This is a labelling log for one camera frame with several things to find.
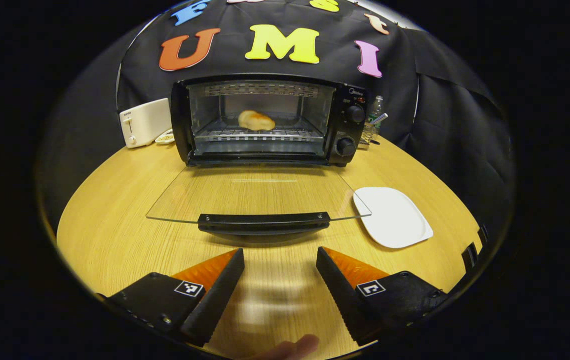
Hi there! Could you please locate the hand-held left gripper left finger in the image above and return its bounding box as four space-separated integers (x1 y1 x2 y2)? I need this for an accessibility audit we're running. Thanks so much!
96 248 245 347

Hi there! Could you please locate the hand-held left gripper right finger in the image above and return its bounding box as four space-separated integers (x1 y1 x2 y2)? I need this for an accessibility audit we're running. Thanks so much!
315 246 449 347

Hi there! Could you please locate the golden croissant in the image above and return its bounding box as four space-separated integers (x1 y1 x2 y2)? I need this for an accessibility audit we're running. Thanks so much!
238 110 276 132

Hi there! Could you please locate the black electric oven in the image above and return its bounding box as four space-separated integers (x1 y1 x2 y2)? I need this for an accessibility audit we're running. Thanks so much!
146 74 372 237

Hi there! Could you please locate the white square plate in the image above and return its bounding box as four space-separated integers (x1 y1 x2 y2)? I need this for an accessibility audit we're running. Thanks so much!
353 187 434 249

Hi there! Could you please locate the black backdrop cloth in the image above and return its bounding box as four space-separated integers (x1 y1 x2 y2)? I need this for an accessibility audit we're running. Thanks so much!
40 0 515 236

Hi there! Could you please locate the clear plastic water bottle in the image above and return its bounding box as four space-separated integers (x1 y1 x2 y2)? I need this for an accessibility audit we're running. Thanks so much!
367 95 384 136

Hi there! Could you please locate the white toaster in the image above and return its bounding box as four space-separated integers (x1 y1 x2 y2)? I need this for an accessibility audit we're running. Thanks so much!
119 98 173 149

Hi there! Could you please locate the metal wire holder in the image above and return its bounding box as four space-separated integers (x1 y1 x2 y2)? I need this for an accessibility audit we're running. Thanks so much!
359 120 378 150

